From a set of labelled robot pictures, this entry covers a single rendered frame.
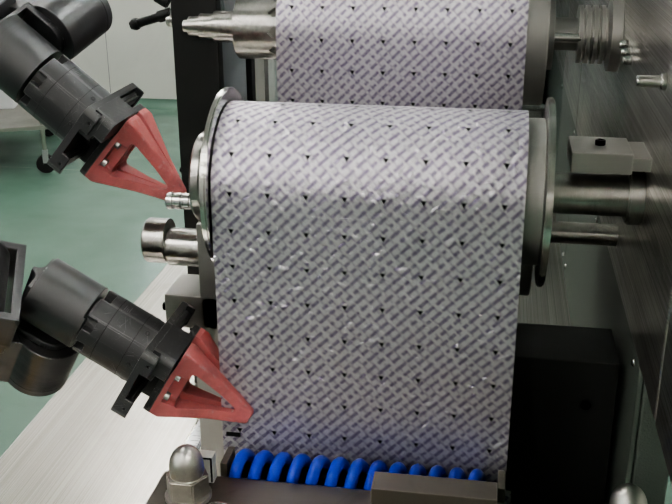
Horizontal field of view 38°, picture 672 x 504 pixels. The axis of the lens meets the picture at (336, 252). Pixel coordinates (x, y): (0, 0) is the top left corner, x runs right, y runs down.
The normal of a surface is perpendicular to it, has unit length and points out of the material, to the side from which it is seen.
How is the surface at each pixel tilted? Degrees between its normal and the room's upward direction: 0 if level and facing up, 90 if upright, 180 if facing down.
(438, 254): 90
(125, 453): 0
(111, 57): 90
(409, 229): 90
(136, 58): 90
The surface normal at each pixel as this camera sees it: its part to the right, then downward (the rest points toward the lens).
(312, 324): -0.16, 0.36
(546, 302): 0.00, -0.93
